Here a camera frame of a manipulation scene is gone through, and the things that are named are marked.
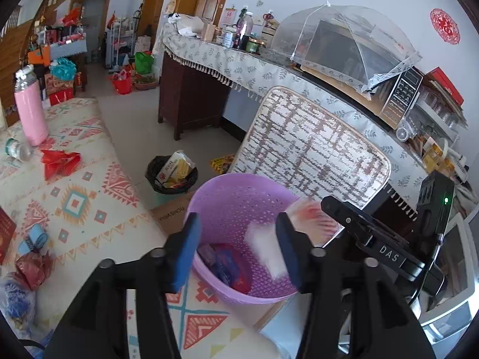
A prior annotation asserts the red bag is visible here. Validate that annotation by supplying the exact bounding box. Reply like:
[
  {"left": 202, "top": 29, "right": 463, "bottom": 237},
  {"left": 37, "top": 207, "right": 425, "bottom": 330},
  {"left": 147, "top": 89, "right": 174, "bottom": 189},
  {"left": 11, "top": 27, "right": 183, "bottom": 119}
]
[{"left": 112, "top": 69, "right": 133, "bottom": 95}]

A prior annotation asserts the bin with black liner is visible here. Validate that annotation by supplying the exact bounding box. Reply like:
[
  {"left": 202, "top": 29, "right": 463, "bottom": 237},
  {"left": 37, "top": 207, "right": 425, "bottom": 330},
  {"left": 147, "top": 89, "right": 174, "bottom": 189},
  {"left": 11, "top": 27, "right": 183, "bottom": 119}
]
[{"left": 145, "top": 155, "right": 199, "bottom": 206}]

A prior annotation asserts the leaf print fringed cloth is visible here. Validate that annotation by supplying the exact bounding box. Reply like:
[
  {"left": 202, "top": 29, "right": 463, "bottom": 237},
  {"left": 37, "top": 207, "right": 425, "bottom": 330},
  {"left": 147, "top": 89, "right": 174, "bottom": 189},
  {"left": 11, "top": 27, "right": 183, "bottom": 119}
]
[{"left": 162, "top": 30, "right": 429, "bottom": 197}]

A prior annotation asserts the wooden staircase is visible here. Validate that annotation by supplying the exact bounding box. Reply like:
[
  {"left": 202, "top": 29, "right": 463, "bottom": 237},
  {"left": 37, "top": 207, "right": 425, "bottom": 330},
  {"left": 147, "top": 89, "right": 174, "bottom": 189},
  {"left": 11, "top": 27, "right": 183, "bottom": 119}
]
[{"left": 0, "top": 0, "right": 94, "bottom": 128}]

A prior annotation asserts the orange box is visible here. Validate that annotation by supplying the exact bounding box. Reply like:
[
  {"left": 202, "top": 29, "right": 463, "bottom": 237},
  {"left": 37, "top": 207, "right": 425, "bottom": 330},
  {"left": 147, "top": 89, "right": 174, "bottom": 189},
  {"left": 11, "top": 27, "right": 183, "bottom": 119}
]
[{"left": 28, "top": 45, "right": 51, "bottom": 65}]

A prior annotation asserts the grey door wooden frame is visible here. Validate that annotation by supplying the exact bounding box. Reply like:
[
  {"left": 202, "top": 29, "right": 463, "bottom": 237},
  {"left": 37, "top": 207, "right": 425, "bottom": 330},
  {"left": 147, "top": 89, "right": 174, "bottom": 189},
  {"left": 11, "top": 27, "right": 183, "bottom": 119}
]
[{"left": 80, "top": 0, "right": 112, "bottom": 64}]

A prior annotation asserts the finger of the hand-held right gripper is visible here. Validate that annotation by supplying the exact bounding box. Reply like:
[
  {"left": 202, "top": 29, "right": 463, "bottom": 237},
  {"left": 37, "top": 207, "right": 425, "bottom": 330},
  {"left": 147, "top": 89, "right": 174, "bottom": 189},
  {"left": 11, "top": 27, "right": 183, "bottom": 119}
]
[{"left": 320, "top": 194, "right": 425, "bottom": 281}]

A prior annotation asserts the woven chair back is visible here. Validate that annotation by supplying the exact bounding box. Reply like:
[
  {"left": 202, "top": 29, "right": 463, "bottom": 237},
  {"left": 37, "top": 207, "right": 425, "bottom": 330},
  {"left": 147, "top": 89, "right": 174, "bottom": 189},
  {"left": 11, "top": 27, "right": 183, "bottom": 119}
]
[{"left": 226, "top": 86, "right": 420, "bottom": 221}]

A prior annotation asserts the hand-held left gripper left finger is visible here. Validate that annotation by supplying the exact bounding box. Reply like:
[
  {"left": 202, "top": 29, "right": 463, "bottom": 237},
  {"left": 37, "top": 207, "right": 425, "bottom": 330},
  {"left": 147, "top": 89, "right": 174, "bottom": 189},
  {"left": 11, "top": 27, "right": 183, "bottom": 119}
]
[{"left": 43, "top": 212, "right": 203, "bottom": 359}]

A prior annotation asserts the dark wooden cabinet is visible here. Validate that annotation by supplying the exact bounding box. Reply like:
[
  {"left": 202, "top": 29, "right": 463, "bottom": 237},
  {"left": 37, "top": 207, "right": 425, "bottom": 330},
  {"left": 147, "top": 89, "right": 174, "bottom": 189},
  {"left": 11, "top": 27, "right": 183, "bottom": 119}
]
[{"left": 158, "top": 50, "right": 231, "bottom": 141}]

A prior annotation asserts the yellow carton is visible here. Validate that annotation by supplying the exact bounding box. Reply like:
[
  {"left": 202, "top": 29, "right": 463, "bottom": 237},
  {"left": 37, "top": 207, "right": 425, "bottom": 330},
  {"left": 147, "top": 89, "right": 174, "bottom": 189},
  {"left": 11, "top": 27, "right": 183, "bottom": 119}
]
[{"left": 155, "top": 150, "right": 196, "bottom": 188}]

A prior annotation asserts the red plastic wrapper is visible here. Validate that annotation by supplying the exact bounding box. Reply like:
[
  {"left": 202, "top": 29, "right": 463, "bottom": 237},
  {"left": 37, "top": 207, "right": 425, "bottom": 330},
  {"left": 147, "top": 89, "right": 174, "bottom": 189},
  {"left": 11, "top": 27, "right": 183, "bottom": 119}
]
[{"left": 40, "top": 149, "right": 81, "bottom": 181}]

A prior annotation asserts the teal crumpled bag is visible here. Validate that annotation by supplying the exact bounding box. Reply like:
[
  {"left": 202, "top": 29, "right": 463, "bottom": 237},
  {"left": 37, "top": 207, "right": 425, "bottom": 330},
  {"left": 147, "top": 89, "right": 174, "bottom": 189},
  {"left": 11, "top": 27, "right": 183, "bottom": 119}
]
[{"left": 50, "top": 58, "right": 78, "bottom": 81}]

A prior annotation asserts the red booklet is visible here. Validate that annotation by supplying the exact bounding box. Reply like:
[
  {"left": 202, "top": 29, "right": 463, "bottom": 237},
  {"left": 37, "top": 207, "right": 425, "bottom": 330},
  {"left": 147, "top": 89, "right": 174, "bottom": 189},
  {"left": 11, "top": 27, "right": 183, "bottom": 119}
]
[{"left": 0, "top": 206, "right": 17, "bottom": 264}]

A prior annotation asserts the dark tall bottle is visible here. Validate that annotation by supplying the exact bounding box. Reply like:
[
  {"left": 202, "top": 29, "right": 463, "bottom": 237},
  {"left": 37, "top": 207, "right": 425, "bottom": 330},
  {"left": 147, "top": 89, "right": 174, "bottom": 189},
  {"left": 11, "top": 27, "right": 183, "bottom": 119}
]
[{"left": 237, "top": 10, "right": 255, "bottom": 50}]

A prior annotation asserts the yellow red packet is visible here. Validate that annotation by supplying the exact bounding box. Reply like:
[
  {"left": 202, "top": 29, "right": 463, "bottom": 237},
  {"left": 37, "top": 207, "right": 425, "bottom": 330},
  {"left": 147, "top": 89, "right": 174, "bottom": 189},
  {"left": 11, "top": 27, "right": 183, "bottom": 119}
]
[{"left": 210, "top": 154, "right": 236, "bottom": 175}]

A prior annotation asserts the blue strap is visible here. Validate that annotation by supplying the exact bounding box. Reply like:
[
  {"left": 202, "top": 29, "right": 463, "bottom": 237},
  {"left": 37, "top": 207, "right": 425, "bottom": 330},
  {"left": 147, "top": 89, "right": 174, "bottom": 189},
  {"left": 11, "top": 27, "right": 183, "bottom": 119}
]
[{"left": 18, "top": 223, "right": 49, "bottom": 254}]

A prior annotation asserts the pink thermos bottle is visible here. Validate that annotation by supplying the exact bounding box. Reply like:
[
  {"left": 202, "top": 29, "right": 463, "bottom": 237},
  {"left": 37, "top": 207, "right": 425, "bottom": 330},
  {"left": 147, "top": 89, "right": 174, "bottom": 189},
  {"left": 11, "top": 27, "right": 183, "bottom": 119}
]
[{"left": 14, "top": 64, "right": 50, "bottom": 147}]

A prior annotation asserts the round red paper cutting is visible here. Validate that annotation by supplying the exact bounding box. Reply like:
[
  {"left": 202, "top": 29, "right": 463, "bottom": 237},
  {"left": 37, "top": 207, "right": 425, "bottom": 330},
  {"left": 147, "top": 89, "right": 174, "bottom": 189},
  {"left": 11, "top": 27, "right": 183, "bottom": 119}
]
[{"left": 430, "top": 7, "right": 461, "bottom": 45}]

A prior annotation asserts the brown cardboard box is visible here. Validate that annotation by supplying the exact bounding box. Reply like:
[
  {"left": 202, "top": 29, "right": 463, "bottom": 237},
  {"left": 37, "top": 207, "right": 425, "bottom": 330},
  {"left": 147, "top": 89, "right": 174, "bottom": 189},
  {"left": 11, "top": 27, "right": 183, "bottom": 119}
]
[{"left": 151, "top": 194, "right": 195, "bottom": 235}]

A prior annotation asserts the crumpled red foil wrapper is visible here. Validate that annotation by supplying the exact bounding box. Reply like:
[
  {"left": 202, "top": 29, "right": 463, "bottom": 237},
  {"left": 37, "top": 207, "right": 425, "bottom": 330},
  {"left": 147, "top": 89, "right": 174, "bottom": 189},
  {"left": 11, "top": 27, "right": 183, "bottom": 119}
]
[{"left": 15, "top": 250, "right": 53, "bottom": 291}]

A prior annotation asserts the blue purple packet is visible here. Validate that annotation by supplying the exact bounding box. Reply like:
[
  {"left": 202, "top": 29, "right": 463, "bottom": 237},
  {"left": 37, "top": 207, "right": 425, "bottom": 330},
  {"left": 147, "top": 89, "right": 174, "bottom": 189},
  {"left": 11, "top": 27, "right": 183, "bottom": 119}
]
[{"left": 196, "top": 243, "right": 244, "bottom": 288}]

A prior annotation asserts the red flat box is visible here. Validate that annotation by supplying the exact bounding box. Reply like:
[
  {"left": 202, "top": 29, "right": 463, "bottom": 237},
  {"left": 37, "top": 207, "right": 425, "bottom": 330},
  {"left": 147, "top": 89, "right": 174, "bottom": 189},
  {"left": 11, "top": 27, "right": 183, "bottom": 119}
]
[{"left": 427, "top": 66, "right": 465, "bottom": 106}]

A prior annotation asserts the small bottle green cap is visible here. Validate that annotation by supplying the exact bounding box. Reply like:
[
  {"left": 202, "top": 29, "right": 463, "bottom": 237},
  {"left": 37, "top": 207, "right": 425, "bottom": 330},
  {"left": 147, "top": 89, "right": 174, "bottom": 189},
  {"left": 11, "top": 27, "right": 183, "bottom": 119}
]
[{"left": 4, "top": 138, "right": 34, "bottom": 162}]

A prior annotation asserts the mesh food cover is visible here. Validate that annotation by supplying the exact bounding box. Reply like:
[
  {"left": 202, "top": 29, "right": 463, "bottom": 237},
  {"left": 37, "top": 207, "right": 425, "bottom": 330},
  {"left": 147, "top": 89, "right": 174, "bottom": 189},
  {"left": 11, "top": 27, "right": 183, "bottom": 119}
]
[{"left": 270, "top": 2, "right": 423, "bottom": 93}]

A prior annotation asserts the green bag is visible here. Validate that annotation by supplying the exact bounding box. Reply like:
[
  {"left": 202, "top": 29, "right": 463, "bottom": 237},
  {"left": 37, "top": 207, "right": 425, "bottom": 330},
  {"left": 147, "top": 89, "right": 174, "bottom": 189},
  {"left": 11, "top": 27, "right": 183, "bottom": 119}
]
[{"left": 134, "top": 51, "right": 155, "bottom": 75}]

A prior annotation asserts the red white snack wrapper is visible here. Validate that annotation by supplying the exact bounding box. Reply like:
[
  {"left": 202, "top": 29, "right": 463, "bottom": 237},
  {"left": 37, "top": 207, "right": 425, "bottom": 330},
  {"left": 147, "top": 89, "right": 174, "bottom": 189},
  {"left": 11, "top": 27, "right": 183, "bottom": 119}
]
[{"left": 290, "top": 199, "right": 342, "bottom": 249}]

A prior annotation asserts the purple perforated plastic basket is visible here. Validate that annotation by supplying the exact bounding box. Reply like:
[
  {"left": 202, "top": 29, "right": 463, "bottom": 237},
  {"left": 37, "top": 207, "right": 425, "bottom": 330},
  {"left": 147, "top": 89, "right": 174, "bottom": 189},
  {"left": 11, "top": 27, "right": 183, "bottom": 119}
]
[{"left": 183, "top": 173, "right": 337, "bottom": 305}]

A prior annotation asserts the microwave oven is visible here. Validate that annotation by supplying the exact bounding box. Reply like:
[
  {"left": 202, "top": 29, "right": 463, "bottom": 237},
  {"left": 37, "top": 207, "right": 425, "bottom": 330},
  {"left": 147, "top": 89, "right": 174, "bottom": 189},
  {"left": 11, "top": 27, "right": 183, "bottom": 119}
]
[{"left": 301, "top": 19, "right": 424, "bottom": 130}]

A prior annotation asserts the white plastic wrapper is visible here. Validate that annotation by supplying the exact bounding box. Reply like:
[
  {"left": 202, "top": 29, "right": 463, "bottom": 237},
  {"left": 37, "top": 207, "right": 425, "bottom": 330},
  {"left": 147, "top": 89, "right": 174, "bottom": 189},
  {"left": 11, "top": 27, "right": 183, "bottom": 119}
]
[{"left": 244, "top": 224, "right": 289, "bottom": 279}]

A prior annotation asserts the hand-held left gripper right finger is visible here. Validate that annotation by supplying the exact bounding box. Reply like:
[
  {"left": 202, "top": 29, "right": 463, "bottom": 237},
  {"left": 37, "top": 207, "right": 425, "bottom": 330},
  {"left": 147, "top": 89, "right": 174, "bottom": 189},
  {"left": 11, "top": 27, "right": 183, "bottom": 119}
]
[{"left": 275, "top": 212, "right": 436, "bottom": 359}]

